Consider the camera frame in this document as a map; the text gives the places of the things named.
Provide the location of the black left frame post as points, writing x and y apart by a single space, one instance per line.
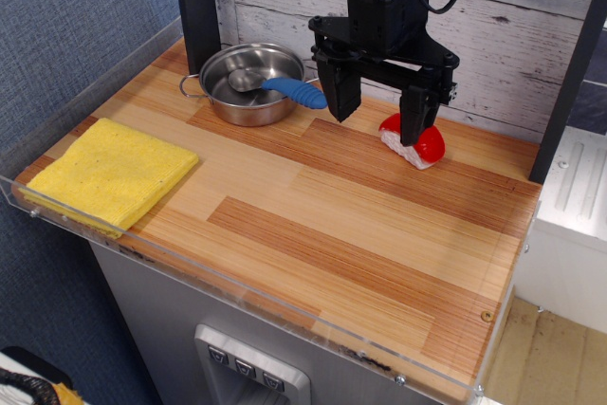
200 30

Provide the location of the black frame post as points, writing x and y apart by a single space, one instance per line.
580 60
200 30

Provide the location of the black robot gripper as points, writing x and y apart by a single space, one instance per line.
385 42

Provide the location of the black right frame post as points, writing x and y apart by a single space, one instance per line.
580 60

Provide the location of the white metal side unit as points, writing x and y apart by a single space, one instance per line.
562 267

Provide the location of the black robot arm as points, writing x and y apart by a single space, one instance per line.
384 41

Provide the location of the grey cabinet with button panel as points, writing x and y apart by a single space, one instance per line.
202 349

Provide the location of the blue handled metal spoon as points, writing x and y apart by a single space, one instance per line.
301 92

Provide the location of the yellow towel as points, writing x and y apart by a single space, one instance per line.
110 177

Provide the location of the clear acrylic table guard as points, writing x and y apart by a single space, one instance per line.
310 222

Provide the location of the stainless steel pot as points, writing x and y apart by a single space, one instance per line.
257 107

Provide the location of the red and white toy sushi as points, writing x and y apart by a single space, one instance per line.
429 149

